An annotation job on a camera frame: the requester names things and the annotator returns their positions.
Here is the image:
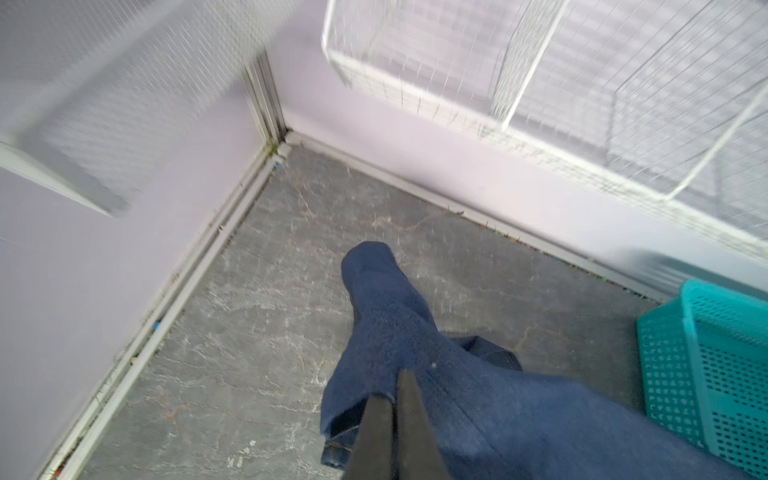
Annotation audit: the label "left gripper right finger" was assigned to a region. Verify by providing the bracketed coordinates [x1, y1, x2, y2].
[396, 370, 451, 480]

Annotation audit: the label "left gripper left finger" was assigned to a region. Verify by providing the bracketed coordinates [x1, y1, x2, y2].
[342, 395, 396, 480]

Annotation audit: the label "dark blue denim trousers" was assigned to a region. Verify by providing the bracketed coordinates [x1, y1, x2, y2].
[320, 241, 744, 479]

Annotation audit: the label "teal plastic basket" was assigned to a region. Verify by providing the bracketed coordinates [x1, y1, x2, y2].
[636, 280, 767, 479]

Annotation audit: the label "long white wire wall basket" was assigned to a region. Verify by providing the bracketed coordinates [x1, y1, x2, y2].
[321, 1, 767, 262]

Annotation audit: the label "small white mesh wall basket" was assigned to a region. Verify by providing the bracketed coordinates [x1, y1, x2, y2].
[1, 1, 299, 215]

